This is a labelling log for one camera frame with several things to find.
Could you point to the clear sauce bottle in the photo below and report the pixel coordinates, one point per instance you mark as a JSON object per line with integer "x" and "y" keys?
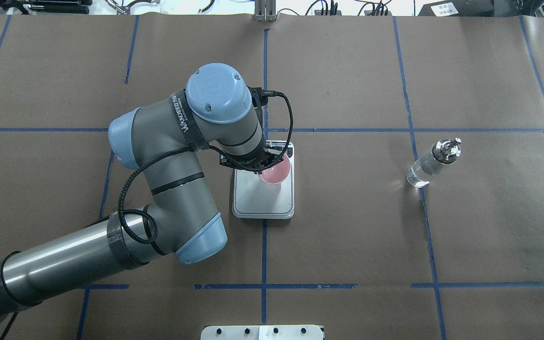
{"x": 430, "y": 164}

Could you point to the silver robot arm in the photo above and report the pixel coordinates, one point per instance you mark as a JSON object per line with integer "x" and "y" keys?
{"x": 166, "y": 206}

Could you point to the silver kitchen scale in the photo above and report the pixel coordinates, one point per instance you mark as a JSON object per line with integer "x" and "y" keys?
{"x": 252, "y": 197}

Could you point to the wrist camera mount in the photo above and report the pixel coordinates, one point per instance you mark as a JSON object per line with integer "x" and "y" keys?
{"x": 266, "y": 160}

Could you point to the aluminium frame post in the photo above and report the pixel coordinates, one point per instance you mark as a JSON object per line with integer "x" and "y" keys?
{"x": 265, "y": 11}

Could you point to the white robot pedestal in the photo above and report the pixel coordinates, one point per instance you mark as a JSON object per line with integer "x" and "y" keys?
{"x": 263, "y": 332}

